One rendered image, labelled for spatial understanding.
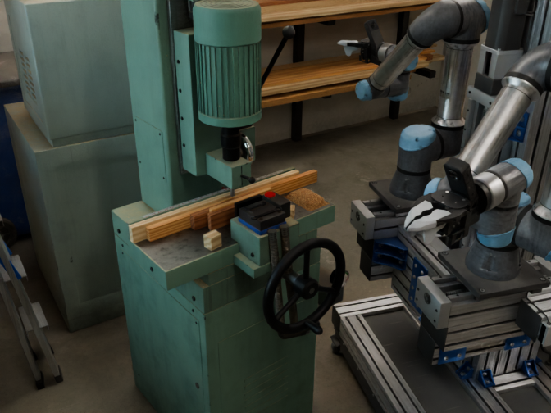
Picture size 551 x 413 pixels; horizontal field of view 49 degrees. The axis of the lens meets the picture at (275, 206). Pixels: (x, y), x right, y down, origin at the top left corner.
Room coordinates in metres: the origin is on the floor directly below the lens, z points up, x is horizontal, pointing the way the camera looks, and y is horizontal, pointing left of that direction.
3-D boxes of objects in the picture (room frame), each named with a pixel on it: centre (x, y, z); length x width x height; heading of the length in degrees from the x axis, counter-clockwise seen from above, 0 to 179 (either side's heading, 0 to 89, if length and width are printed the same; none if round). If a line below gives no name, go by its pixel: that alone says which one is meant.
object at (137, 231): (1.61, 0.16, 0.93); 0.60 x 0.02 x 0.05; 129
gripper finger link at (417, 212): (1.00, -0.27, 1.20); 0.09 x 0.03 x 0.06; 128
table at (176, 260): (1.51, 0.08, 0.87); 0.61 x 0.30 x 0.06; 129
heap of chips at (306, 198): (1.68, -0.10, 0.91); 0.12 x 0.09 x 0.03; 39
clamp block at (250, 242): (1.44, 0.03, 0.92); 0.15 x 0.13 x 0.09; 129
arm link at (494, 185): (1.11, -0.42, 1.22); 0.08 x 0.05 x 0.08; 38
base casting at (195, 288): (1.70, 0.21, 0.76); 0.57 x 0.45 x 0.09; 39
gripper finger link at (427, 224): (0.98, -0.29, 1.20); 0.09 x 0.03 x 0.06; 128
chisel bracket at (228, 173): (1.62, 0.14, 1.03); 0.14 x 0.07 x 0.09; 39
